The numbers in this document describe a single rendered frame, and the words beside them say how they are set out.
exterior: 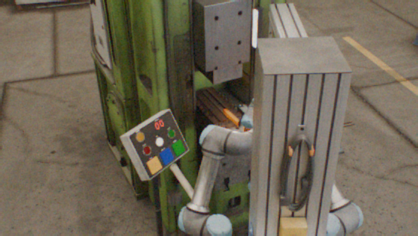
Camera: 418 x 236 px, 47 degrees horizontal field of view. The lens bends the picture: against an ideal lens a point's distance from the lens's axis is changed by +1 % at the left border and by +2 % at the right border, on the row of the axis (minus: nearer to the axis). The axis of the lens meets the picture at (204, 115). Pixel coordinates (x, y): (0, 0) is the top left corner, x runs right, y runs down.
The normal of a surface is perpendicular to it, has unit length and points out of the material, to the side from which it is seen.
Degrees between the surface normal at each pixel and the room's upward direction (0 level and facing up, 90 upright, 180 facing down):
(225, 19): 90
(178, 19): 90
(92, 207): 0
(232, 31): 90
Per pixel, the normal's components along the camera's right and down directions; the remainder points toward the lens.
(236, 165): 0.44, 0.48
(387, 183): -0.03, -0.84
